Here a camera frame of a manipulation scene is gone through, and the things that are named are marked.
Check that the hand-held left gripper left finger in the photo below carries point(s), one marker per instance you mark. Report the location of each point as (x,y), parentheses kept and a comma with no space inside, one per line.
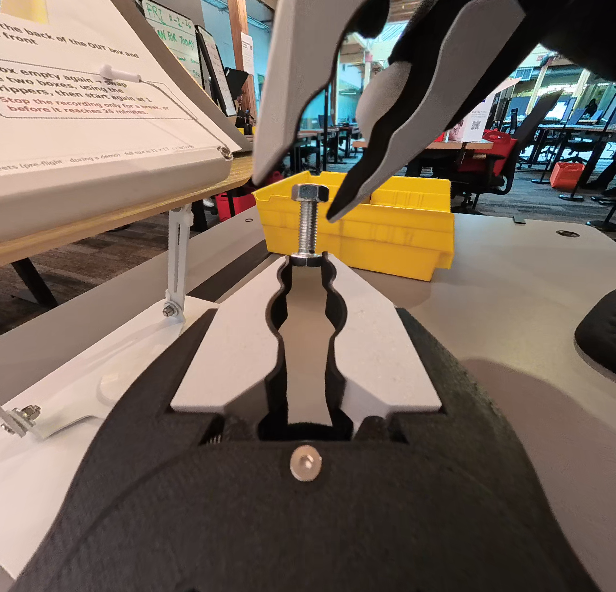
(231,361)

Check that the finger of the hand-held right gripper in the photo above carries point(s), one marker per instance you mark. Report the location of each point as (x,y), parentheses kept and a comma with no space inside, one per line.
(298,48)
(462,62)

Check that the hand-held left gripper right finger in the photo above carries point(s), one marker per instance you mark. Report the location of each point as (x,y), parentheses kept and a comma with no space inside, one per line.
(380,361)

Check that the yellow plastic bin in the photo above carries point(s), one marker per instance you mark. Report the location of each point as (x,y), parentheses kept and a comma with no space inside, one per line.
(399,245)

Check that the steel hex nut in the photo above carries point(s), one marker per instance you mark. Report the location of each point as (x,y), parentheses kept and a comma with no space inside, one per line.
(305,261)

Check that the steel hex bolt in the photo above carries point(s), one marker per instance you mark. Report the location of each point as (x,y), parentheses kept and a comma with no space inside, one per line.
(308,226)

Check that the white paper notice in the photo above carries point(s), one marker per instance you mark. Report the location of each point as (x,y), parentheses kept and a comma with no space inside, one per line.
(247,50)

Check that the white printed sign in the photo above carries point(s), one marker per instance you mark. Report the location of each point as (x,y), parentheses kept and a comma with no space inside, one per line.
(474,120)

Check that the wooden column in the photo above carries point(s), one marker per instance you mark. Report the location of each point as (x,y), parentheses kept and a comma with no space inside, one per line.
(236,24)

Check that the black flat panel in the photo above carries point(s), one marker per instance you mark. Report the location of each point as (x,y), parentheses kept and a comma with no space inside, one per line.
(236,79)

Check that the black display stand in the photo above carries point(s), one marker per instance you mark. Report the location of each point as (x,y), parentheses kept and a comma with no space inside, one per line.
(214,67)

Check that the red office chair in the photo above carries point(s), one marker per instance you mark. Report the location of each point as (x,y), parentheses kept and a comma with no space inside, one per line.
(493,156)

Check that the whiteboard with green writing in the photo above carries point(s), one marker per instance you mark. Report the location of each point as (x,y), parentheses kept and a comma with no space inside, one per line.
(171,38)

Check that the orange plastic bin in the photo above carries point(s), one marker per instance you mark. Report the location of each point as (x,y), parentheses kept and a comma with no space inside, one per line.
(567,175)

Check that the red fabric box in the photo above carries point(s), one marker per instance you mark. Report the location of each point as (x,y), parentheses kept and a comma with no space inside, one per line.
(233,206)

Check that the wooden stand board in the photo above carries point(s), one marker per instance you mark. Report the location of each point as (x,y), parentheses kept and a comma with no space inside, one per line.
(120,221)

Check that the round metal table grommet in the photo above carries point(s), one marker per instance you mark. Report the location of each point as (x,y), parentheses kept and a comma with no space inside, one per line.
(568,233)

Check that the white sheet holder panel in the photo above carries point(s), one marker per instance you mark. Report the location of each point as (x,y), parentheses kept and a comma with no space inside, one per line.
(96,192)

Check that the black textured rubber mat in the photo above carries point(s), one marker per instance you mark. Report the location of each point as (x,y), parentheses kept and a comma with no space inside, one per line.
(601,337)

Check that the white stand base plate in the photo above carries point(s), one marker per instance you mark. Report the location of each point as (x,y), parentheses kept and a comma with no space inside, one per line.
(57,457)

